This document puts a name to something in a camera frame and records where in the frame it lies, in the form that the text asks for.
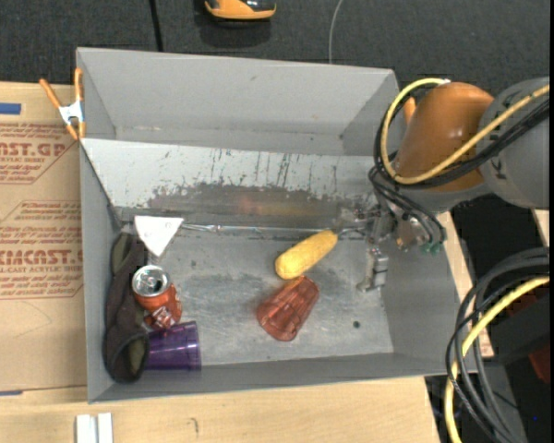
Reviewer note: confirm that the yellow toy corn cob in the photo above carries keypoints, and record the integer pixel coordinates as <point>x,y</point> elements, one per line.
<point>304,254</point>

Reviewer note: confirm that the dark brown cloth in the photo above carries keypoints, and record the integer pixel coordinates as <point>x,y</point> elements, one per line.
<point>122,321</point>

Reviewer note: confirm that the grey metal bin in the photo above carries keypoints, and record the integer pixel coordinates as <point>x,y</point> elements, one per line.
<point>240,173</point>

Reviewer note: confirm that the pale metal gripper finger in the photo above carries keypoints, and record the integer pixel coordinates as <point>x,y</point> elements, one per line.
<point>381,268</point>
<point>369,270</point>

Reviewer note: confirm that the orange clear plastic cup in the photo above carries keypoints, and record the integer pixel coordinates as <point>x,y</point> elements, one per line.
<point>288,309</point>

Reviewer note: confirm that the white triangular piece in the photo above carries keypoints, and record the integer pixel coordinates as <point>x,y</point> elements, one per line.
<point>157,233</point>

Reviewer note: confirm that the purple clear plastic cup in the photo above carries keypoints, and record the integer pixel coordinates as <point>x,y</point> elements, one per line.
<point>175,346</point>

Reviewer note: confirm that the brown cardboard board, red print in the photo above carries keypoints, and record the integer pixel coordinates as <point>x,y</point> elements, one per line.
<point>37,321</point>

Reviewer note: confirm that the orange soda can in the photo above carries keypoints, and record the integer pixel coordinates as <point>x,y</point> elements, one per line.
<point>157,293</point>

